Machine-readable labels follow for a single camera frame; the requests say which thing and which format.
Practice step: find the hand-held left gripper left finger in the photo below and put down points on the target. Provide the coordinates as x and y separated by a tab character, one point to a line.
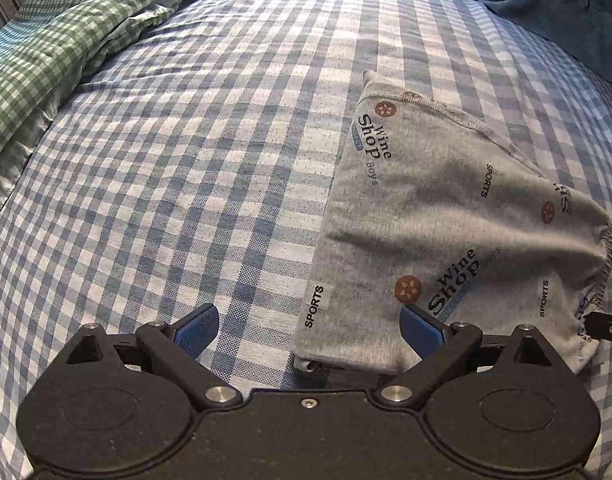
198	328

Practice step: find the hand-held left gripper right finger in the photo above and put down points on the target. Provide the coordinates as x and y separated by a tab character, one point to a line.
420	328

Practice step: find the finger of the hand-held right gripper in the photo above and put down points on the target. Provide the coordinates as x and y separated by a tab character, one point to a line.
608	329

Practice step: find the grey printed pants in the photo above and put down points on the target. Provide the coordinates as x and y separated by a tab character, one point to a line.
436	220

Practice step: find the blue checked bed sheet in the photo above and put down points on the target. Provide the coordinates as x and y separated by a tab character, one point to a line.
185	160

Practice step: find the green checked blanket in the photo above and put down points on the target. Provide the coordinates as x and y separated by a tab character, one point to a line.
60	50

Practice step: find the teal cloth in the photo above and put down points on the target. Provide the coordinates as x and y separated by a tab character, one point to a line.
561	5

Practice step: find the white slatted headboard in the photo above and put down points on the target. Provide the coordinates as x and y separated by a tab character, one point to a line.
0	10

